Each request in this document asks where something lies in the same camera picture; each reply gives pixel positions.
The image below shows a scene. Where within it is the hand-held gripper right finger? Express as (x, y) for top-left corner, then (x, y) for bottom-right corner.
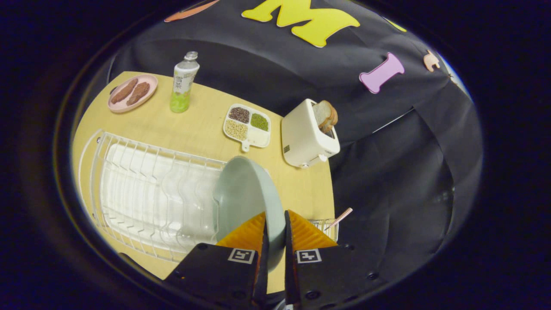
(284, 210), (388, 308)

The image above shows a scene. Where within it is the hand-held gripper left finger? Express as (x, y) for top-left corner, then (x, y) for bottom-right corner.
(163, 211), (270, 304)

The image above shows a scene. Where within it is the clear wire basket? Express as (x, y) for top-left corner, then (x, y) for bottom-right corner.
(308, 218), (340, 242)

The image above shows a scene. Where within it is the pink checkered handle spoon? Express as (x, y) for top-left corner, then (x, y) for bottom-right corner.
(324, 208), (353, 231)

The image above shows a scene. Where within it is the light green plate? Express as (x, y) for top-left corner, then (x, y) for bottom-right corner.
(213, 156), (287, 273)

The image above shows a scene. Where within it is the white wire dish rack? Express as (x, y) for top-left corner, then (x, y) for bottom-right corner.
(77, 129), (229, 263)

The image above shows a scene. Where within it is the pink plate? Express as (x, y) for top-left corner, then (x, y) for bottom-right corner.
(107, 74), (158, 114)

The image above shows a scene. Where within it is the white toaster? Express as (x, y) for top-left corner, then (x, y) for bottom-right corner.
(281, 99), (341, 169)

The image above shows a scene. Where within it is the white divided tray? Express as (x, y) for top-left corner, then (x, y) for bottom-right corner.
(223, 103), (272, 153)

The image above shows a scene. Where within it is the black backdrop cloth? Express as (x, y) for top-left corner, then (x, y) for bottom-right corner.
(108, 0), (483, 285)

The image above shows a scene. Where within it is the pile of yellow soybeans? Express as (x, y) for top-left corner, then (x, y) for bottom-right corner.
(224, 119), (249, 141)

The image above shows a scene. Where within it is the pile of green beans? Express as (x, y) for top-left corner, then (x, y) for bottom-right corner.
(251, 113), (269, 132)

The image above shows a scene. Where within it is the brown bread slice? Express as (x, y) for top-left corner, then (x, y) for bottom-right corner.
(312, 101), (333, 130)
(321, 100), (339, 134)

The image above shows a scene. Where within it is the pile of dark beans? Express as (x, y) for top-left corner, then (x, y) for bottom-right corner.
(228, 107), (251, 124)

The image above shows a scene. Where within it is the green drink bottle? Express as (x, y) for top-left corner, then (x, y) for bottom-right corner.
(170, 51), (201, 114)

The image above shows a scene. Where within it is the brown sausage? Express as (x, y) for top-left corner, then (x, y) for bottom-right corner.
(111, 78), (139, 104)
(126, 82), (151, 106)

